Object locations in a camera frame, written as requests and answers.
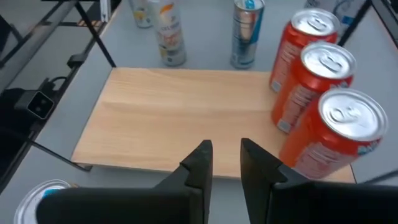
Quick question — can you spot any white Celsius can blue print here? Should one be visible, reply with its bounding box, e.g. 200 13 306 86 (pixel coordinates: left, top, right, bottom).
303 0 368 37

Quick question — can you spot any black aluminium table frame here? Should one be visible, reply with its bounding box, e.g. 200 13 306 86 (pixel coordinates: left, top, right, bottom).
0 0 123 195

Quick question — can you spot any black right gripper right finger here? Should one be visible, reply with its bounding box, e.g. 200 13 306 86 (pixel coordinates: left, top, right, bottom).
241 138 398 224

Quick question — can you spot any small black stereo camera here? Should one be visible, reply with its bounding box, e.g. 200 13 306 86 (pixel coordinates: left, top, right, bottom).
14 89 55 120

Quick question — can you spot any white Celsius can orange print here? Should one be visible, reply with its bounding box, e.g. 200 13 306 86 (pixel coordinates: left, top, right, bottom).
129 0 156 29
152 0 187 67

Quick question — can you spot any silver blue Red Bull can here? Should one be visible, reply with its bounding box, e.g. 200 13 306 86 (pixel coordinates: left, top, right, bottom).
13 179 78 224
229 0 266 70

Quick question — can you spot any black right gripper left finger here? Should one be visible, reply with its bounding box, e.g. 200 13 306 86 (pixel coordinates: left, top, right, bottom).
36 139 214 224

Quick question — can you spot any red Fanta soda can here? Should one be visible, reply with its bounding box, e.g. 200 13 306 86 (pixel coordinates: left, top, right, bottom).
271 41 357 134
279 88 389 180
269 7 341 93

